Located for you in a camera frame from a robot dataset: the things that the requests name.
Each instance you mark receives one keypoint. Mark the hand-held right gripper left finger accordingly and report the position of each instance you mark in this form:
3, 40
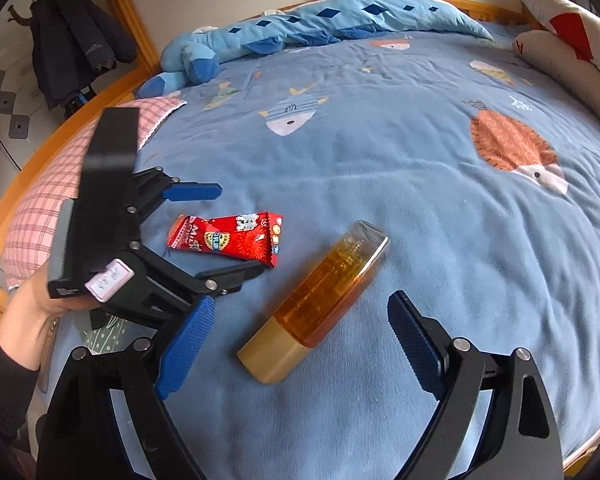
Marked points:
187, 345

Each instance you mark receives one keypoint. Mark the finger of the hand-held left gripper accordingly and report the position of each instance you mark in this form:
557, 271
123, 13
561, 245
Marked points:
190, 191
160, 290

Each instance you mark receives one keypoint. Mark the person's left hand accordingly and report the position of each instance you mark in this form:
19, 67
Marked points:
27, 315

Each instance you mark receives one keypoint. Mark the amber bottle with gold base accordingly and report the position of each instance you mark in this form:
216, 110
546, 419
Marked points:
320, 290

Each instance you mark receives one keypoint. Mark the blue plush toy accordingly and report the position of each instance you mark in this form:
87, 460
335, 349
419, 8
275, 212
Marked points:
300, 25

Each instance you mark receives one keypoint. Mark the person's left forearm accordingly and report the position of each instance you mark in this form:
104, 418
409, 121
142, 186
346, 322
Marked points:
5, 390

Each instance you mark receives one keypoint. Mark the dark hanging jacket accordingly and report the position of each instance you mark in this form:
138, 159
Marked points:
75, 40

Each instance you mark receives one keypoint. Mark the red snack packet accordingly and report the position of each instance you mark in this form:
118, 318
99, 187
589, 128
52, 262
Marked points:
230, 240

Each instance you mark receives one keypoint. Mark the brown animal shaped wall hook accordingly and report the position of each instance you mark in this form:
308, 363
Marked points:
21, 14

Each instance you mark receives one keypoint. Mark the blue fish print quilt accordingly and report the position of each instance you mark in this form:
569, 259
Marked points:
380, 185

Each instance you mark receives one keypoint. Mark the pink plaid pillow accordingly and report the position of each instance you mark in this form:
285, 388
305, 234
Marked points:
40, 200

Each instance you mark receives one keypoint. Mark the wooden bed frame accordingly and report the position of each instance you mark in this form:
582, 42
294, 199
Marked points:
25, 170

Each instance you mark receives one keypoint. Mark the beige printed pillow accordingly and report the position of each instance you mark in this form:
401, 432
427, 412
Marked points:
550, 55

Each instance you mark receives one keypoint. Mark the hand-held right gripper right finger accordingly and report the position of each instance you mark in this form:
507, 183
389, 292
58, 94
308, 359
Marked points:
415, 342

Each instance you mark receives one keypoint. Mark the white red printed pillow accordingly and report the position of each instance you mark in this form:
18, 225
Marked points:
580, 25

